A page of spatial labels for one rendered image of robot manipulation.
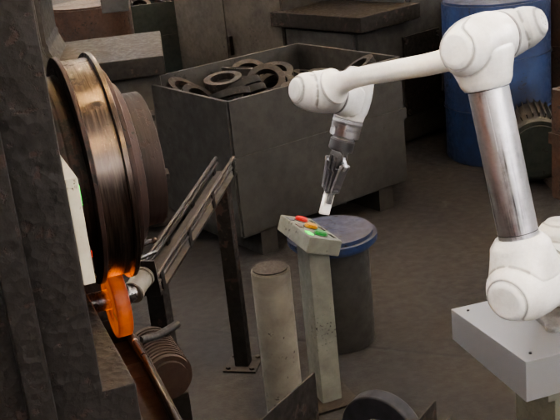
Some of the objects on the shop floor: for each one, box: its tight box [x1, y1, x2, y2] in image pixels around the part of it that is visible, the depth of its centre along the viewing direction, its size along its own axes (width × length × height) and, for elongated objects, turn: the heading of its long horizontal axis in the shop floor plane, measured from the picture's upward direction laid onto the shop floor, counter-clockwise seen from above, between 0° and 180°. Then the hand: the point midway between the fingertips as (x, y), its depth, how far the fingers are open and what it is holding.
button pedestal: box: [278, 215, 356, 416], centre depth 311 cm, size 16×24×62 cm, turn 37°
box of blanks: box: [151, 43, 408, 255], centre depth 482 cm, size 103×83×77 cm
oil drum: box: [441, 0, 553, 168], centre depth 538 cm, size 59×59×89 cm
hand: (326, 202), depth 292 cm, fingers closed
